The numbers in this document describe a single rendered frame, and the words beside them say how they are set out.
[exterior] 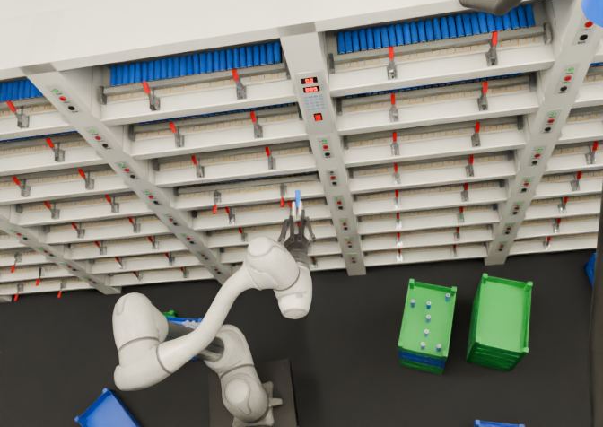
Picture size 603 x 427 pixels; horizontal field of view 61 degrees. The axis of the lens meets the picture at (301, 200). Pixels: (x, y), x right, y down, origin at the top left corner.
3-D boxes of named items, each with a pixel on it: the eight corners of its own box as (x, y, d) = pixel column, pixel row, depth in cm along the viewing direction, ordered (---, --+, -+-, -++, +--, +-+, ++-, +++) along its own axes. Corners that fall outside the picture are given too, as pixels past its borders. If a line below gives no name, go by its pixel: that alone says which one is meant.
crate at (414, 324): (446, 361, 213) (447, 356, 206) (397, 350, 219) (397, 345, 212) (455, 292, 226) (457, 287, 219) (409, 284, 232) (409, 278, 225)
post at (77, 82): (239, 284, 282) (49, 62, 133) (222, 285, 283) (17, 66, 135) (240, 250, 292) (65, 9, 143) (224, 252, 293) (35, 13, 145)
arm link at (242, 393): (238, 429, 215) (222, 420, 197) (226, 387, 225) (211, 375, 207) (274, 413, 216) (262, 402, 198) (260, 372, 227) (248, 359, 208)
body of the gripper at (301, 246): (307, 249, 163) (307, 227, 169) (281, 252, 164) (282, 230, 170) (310, 263, 168) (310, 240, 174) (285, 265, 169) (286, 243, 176)
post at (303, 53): (366, 274, 271) (314, 21, 123) (348, 275, 273) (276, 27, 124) (363, 239, 281) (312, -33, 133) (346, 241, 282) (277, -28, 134)
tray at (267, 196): (326, 196, 200) (323, 190, 191) (179, 211, 209) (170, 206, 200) (322, 148, 205) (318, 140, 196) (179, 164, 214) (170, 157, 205)
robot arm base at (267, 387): (283, 424, 219) (281, 422, 214) (232, 429, 221) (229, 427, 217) (282, 380, 229) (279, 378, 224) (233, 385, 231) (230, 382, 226)
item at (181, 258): (205, 265, 260) (195, 262, 247) (95, 274, 269) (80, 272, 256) (205, 226, 265) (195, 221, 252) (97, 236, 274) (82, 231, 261)
